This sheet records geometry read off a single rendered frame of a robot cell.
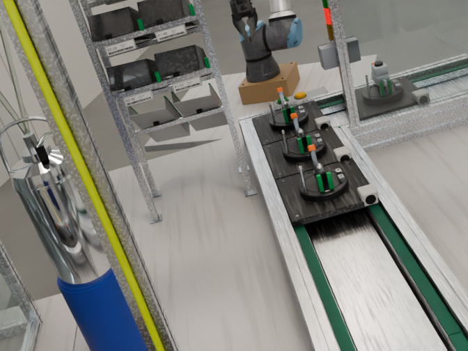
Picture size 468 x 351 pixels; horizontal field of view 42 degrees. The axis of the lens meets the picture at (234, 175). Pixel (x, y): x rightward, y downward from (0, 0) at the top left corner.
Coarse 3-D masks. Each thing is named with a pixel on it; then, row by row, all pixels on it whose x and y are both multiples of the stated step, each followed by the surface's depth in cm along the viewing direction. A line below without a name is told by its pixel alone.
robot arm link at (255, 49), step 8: (264, 24) 258; (248, 32) 255; (256, 32) 256; (264, 32) 255; (240, 40) 260; (256, 40) 256; (264, 40) 255; (248, 48) 259; (256, 48) 258; (264, 48) 257; (248, 56) 262; (256, 56) 260
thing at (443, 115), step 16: (464, 96) 202; (336, 112) 227; (416, 112) 202; (432, 112) 204; (448, 112) 203; (464, 112) 204; (368, 128) 203; (384, 128) 203; (400, 128) 204; (416, 128) 205; (432, 128) 205; (448, 128) 206; (368, 144) 206; (384, 144) 206
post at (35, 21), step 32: (0, 0) 81; (32, 0) 83; (32, 32) 84; (64, 64) 90; (64, 96) 88; (64, 160) 93; (96, 160) 93; (96, 224) 98; (128, 224) 103; (128, 256) 102; (128, 288) 105; (160, 320) 109
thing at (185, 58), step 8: (184, 48) 185; (192, 48) 185; (200, 48) 192; (160, 56) 186; (168, 56) 186; (176, 56) 186; (184, 56) 185; (192, 56) 185; (200, 56) 189; (160, 64) 186; (168, 64) 186; (176, 64) 186; (184, 64) 185; (192, 64) 185; (200, 64) 186; (160, 72) 187; (168, 72) 186; (184, 72) 186
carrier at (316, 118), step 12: (288, 108) 213; (300, 108) 216; (312, 108) 222; (252, 120) 227; (264, 120) 223; (276, 120) 215; (288, 120) 213; (300, 120) 211; (312, 120) 213; (324, 120) 206; (264, 132) 214; (276, 132) 212; (288, 132) 209; (264, 144) 207
